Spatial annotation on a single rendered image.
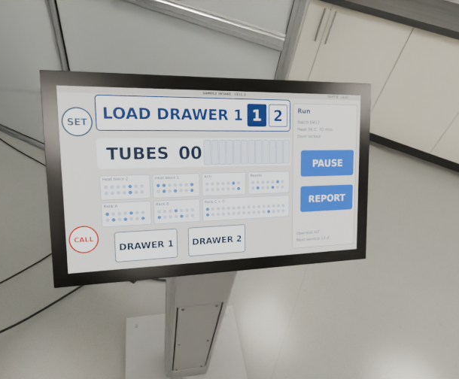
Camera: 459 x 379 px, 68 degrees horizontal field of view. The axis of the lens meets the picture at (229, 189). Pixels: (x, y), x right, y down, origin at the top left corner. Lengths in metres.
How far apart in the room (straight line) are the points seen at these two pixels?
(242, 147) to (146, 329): 1.11
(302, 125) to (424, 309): 1.55
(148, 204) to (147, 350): 1.03
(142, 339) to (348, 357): 0.87
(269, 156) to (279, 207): 0.09
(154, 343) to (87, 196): 1.04
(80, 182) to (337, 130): 0.42
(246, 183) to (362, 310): 1.36
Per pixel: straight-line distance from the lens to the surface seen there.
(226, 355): 1.51
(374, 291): 1.92
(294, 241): 0.60
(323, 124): 0.60
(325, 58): 2.61
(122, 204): 0.53
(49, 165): 0.54
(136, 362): 1.49
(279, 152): 0.57
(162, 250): 0.55
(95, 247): 0.55
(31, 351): 1.62
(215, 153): 0.54
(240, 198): 0.55
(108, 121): 0.53
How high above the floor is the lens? 1.45
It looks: 45 degrees down
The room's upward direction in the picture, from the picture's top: 12 degrees clockwise
